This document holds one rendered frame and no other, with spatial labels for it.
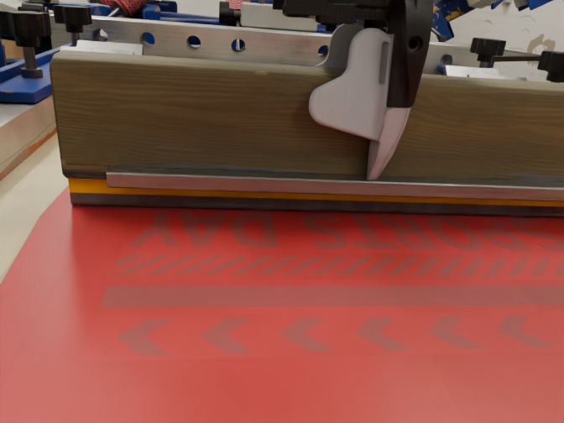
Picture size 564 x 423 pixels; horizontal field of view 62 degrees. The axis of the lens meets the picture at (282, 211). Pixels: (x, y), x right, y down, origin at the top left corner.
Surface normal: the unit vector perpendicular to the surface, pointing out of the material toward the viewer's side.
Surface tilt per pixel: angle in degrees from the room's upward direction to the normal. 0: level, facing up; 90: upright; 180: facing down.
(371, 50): 83
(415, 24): 82
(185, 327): 0
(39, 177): 0
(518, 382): 0
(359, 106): 83
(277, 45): 90
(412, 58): 100
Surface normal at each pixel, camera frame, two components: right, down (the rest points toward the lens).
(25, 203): 0.08, -0.90
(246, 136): 0.11, 0.43
